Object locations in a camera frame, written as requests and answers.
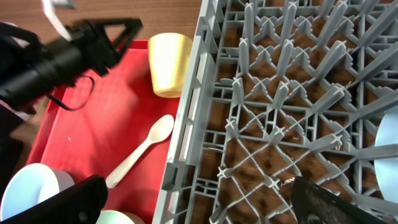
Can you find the large light blue plate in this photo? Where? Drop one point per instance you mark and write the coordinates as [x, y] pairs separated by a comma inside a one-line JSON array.
[[386, 165]]

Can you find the red serving tray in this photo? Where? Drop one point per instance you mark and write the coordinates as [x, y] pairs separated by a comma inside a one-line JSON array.
[[106, 118]]

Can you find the light blue bowl with rice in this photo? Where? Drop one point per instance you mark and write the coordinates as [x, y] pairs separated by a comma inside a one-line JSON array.
[[32, 185]]

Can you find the grey dishwasher rack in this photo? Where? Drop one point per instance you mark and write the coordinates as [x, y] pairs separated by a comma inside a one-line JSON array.
[[272, 92]]

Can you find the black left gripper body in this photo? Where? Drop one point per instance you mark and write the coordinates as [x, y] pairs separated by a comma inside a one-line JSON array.
[[30, 69]]

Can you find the yellow plastic cup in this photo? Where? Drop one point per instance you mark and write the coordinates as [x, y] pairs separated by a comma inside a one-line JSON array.
[[169, 56]]

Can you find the green bowl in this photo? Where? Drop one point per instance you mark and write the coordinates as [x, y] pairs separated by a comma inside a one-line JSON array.
[[116, 217]]

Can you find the white plastic spoon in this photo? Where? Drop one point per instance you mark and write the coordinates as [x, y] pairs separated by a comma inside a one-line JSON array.
[[159, 132]]

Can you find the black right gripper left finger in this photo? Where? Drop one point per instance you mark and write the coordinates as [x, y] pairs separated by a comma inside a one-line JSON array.
[[79, 204]]

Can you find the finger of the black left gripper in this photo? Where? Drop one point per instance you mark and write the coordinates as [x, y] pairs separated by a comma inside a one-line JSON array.
[[124, 31]]

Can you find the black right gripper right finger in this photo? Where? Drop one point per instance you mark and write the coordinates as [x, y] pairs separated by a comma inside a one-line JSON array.
[[313, 204]]

